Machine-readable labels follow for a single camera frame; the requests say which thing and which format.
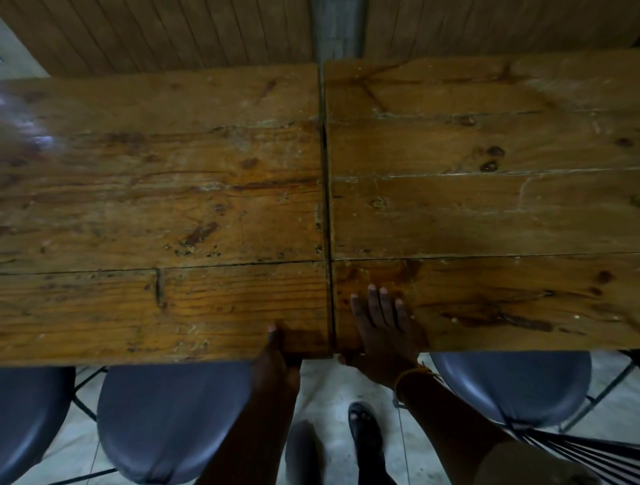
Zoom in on person's left hand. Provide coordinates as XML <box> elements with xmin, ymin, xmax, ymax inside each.
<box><xmin>251</xmin><ymin>323</ymin><xmax>302</xmax><ymax>400</ymax></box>

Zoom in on person's right hand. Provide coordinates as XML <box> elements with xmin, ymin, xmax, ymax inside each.
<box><xmin>339</xmin><ymin>284</ymin><xmax>430</xmax><ymax>391</ymax></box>

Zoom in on person's left forearm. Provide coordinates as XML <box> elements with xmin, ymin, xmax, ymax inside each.
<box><xmin>194</xmin><ymin>385</ymin><xmax>301</xmax><ymax>485</ymax></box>

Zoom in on person's right forearm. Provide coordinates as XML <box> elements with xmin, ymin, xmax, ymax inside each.
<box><xmin>397</xmin><ymin>374</ymin><xmax>516</xmax><ymax>485</ymax></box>

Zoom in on black sandal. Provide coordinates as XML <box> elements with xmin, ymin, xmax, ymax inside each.
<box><xmin>348</xmin><ymin>402</ymin><xmax>387</xmax><ymax>473</ymax></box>

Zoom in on grey padded chair seat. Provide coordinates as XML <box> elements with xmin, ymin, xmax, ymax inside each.
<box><xmin>0</xmin><ymin>366</ymin><xmax>76</xmax><ymax>485</ymax></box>
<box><xmin>430</xmin><ymin>351</ymin><xmax>593</xmax><ymax>429</ymax></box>
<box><xmin>96</xmin><ymin>361</ymin><xmax>257</xmax><ymax>485</ymax></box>

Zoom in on beige sleeve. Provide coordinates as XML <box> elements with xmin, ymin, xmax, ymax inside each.
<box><xmin>472</xmin><ymin>441</ymin><xmax>603</xmax><ymax>485</ymax></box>

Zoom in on yellow thread bracelet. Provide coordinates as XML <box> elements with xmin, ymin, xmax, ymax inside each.
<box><xmin>391</xmin><ymin>366</ymin><xmax>442</xmax><ymax>409</ymax></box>

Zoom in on black corded chair back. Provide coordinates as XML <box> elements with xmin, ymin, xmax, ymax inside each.
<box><xmin>510</xmin><ymin>427</ymin><xmax>640</xmax><ymax>485</ymax></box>

